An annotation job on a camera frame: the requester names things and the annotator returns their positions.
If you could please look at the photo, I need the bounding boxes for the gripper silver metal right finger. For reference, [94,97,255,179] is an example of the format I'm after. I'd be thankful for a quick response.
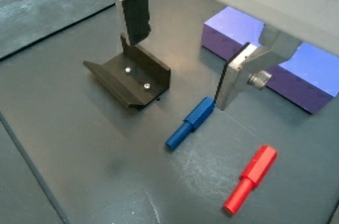
[214,25,301,110]

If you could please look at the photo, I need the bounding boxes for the blue stepped peg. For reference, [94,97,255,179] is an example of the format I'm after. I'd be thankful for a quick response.
[165,97,214,151]

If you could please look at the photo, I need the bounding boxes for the purple base block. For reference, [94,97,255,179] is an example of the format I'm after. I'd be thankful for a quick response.
[201,7,339,114]

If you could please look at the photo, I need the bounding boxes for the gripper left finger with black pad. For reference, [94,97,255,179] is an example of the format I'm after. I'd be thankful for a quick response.
[114,0,150,46]

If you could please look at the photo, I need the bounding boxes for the red stepped peg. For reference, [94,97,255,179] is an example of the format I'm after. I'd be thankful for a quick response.
[224,145,277,215]

